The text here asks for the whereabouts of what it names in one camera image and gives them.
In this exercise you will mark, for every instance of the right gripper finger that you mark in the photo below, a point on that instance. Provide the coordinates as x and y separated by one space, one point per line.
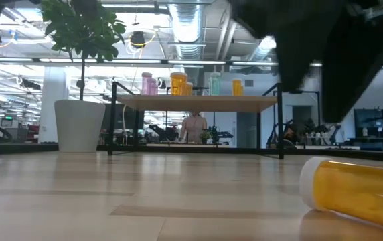
355 60
298 60

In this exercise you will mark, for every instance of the white bottle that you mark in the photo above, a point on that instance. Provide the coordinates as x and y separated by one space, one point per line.
215 83

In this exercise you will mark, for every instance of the wide orange medicine bottle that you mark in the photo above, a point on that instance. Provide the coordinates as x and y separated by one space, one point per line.
178 83

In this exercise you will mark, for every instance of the pink medicine bottle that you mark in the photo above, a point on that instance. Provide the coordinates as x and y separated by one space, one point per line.
146 83
154 87

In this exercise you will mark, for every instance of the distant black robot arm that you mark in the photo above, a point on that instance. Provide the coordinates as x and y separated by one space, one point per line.
164 132
223 135

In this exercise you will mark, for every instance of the black display cabinet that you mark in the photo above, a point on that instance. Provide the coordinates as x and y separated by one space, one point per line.
375 127

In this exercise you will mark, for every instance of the person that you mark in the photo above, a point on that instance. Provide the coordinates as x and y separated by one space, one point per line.
292 133
193 129

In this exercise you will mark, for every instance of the green leafy plant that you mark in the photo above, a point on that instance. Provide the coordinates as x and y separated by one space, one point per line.
84 30

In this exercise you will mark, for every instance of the linear ceiling light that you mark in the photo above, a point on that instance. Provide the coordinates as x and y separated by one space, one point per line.
195 62

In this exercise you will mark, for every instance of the green exit sign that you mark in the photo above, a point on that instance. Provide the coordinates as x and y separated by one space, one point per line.
8 118

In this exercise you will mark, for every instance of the small potted plant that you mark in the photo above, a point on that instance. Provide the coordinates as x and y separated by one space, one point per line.
205 135

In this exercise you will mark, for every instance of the white plant pot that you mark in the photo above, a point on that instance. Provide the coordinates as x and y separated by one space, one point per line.
79 125

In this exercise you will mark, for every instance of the wooden shelf with black frame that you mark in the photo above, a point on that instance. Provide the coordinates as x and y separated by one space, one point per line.
208 103

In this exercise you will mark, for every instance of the silver ventilation duct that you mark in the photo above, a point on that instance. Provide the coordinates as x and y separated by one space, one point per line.
186 26

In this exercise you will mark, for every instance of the black aluminium table frame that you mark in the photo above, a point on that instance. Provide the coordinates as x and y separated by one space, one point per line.
211 149

